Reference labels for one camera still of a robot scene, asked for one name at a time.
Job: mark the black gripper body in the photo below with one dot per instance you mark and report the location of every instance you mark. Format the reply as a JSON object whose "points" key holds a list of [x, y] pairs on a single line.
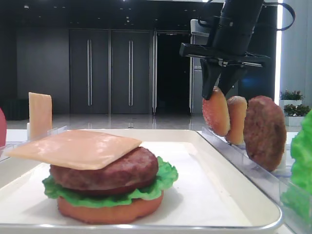
{"points": [[226, 45]]}

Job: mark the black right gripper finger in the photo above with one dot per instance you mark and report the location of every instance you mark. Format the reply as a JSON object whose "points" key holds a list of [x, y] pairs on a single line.
{"points": [[229, 76]]}

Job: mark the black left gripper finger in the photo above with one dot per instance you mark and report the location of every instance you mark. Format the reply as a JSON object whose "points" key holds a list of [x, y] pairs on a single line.
{"points": [[210, 74]]}

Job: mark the sesame top bun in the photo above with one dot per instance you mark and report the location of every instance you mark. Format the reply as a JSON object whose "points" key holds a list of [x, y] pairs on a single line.
{"points": [[215, 113]]}

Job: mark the sesame bun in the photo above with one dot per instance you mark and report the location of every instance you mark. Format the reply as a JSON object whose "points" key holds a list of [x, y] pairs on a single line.
{"points": [[215, 113], [237, 107]]}

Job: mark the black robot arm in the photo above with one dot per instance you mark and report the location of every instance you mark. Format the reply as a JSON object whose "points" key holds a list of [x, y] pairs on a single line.
{"points": [[240, 11]]}

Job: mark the upright brown meat patty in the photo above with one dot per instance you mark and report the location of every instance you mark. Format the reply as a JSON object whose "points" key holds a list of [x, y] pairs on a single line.
{"points": [[264, 132]]}

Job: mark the green lettuce leaf on burger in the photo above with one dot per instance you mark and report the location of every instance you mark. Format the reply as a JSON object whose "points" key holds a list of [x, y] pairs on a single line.
{"points": [[166, 176]]}

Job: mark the brown meat patty on burger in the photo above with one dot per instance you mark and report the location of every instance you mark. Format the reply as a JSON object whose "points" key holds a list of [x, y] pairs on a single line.
{"points": [[137, 166]]}

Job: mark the green lettuce in right rack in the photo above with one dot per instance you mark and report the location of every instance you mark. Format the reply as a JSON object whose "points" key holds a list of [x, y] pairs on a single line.
{"points": [[298, 168]]}

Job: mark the flat cheese slice on burger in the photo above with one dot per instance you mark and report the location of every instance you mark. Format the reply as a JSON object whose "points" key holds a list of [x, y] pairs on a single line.
{"points": [[77, 149]]}

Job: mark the upright cheese slice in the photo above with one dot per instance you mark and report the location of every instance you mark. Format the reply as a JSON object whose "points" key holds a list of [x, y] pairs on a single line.
{"points": [[40, 114]]}

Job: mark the red tomato slice at left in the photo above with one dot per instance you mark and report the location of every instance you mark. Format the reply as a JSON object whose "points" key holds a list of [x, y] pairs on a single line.
{"points": [[3, 129]]}

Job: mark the upper white planter with plants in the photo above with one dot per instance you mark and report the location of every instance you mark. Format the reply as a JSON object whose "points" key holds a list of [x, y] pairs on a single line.
{"points": [[290, 97]]}

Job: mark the white planter with plants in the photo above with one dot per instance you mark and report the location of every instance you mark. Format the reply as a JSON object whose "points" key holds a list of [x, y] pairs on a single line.
{"points": [[290, 97], [294, 115]]}

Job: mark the lower white planter with plants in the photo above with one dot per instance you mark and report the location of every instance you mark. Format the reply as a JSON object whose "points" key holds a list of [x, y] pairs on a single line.
{"points": [[294, 115]]}

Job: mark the right dark double door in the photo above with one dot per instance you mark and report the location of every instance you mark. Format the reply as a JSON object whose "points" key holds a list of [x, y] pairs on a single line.
{"points": [[131, 72]]}

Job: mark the dark double door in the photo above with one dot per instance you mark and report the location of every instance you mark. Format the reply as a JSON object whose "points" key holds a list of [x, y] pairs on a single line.
{"points": [[89, 72], [131, 72]]}

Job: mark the white plastic tray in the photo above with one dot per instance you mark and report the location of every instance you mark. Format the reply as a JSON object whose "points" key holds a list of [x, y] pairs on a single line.
{"points": [[211, 196]]}

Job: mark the left dark double door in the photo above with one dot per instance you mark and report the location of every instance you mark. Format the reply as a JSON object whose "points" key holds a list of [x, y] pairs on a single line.
{"points": [[89, 72]]}

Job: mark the clear acrylic right rack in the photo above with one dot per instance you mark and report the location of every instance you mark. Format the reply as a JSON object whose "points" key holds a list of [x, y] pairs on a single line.
{"points": [[272, 184]]}

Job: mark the clear acrylic rack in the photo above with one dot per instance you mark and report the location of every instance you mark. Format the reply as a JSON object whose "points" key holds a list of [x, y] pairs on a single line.
{"points": [[5, 149], [272, 184]]}

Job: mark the bottom bun slice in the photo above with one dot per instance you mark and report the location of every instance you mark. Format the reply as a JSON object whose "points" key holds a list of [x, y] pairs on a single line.
{"points": [[120, 214]]}

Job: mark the clear acrylic left rack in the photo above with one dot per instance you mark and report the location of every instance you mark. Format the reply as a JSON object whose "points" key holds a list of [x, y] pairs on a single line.
{"points": [[5, 149]]}

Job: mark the wall sign lettering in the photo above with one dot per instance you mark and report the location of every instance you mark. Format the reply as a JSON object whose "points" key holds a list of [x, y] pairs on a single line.
{"points": [[197, 68]]}

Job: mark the open glass doorway frame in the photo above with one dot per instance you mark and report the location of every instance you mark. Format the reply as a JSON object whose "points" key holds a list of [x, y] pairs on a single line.
{"points": [[171, 74]]}

